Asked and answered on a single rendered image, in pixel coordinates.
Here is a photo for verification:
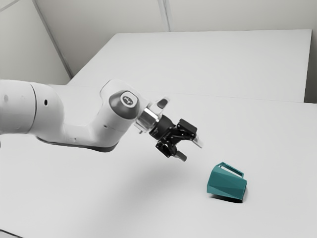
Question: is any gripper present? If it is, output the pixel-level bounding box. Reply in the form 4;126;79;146
149;115;203;162

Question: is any teal faceted mug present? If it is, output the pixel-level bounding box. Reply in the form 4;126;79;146
207;162;248;201

